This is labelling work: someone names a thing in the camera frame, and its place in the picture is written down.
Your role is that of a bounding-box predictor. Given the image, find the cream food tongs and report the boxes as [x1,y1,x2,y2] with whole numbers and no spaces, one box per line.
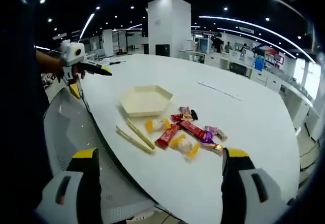
[115,118,156,154]

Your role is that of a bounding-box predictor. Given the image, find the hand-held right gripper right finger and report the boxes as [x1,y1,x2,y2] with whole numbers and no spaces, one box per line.
[220,146,296,224]

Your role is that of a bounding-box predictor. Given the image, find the white square pillar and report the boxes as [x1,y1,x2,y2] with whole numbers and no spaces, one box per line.
[147,0,192,56]

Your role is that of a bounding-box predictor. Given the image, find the cream hexagonal container tray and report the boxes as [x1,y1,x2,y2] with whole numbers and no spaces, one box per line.
[118,84,174,118]

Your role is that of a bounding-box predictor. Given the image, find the long red snack bar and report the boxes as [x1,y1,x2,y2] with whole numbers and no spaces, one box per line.
[154,123,182,149]
[178,120,208,140]

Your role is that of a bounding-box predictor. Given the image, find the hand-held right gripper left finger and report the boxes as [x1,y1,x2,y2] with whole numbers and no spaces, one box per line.
[35,147,103,224]

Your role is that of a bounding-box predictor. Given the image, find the small red snack packet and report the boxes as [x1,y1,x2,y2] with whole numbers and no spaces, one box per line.
[170,113,194,123]

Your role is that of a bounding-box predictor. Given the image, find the gold wrapped candy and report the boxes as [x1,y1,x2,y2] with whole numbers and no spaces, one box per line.
[211,143,224,156]

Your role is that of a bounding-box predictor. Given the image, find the brown wrapped candy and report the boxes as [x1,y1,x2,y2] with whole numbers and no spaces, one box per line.
[215,129,228,142]

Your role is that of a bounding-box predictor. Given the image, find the white framed display box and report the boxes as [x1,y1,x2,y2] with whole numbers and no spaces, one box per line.
[196,37,212,55]

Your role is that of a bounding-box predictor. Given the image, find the person's left hand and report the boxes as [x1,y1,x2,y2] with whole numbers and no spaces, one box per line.
[56,60,87,83]

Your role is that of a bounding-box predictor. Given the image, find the purple snack packet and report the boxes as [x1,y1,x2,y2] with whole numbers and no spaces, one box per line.
[200,130,217,148]

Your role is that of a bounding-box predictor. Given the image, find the blue container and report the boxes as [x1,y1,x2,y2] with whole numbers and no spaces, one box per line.
[254,56,265,71]

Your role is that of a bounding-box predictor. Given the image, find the black box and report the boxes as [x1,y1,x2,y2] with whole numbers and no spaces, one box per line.
[155,44,171,56]

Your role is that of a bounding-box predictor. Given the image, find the yellow wrapped round candy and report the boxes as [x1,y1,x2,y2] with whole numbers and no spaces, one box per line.
[169,132,202,160]
[145,118,172,133]

